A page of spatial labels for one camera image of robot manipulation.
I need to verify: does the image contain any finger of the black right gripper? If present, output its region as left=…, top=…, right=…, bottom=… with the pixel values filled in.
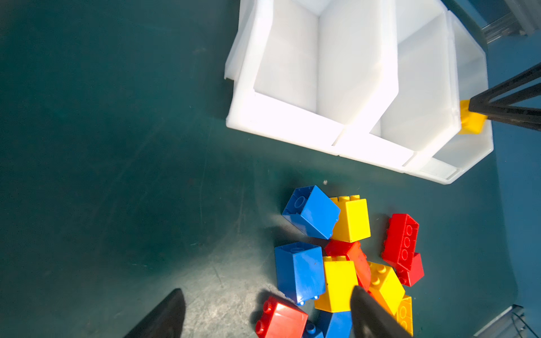
left=468, top=63, right=540, bottom=131

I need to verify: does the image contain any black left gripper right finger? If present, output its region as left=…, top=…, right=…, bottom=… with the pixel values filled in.
left=350, top=286, right=411, bottom=338

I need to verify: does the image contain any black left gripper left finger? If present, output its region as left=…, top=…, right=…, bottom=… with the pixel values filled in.
left=125, top=288, right=186, bottom=338

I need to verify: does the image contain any yellow lego brick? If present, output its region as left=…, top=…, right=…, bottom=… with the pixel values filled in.
left=369, top=262, right=405, bottom=316
left=314, top=256, right=358, bottom=313
left=331, top=195, right=371, bottom=243
left=459, top=100, right=487, bottom=135
left=394, top=295, right=414, bottom=336

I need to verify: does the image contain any red lego long brick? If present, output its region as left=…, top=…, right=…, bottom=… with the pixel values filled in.
left=381, top=214, right=419, bottom=271

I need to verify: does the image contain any yellow lego brick tilted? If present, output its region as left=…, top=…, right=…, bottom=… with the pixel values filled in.
left=369, top=262, right=405, bottom=316

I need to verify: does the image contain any blue lego brick small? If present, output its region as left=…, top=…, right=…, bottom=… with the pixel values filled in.
left=302, top=321, right=324, bottom=338

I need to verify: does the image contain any white right bin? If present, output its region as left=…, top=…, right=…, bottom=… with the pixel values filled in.
left=408, top=11, right=494, bottom=184

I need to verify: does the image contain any white left bin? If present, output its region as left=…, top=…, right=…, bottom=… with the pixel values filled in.
left=225, top=1, right=398, bottom=156

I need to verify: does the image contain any aluminium frame post right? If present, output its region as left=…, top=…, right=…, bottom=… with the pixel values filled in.
left=482, top=0, right=540, bottom=44

